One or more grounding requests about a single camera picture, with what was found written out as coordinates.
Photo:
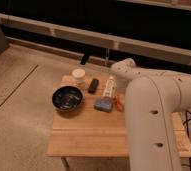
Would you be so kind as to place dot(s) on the orange red pepper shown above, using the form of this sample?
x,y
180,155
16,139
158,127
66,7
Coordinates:
x,y
119,102

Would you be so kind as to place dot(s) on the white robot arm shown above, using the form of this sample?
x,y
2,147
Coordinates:
x,y
151,97

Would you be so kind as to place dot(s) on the white ceramic cup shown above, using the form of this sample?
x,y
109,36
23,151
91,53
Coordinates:
x,y
78,75

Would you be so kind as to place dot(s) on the dark ceramic bowl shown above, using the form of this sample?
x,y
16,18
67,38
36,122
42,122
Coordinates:
x,y
67,98

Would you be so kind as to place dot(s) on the black rectangular block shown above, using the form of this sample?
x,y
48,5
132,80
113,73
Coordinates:
x,y
93,86

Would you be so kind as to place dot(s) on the white tube with label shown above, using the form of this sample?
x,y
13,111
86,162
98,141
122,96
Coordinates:
x,y
109,87

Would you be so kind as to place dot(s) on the blue sponge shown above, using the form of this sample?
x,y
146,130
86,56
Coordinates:
x,y
104,104

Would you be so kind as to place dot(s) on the wooden table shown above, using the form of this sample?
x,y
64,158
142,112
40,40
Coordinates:
x,y
87,132

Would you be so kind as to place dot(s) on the metal table leg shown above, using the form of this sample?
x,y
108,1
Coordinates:
x,y
65,163

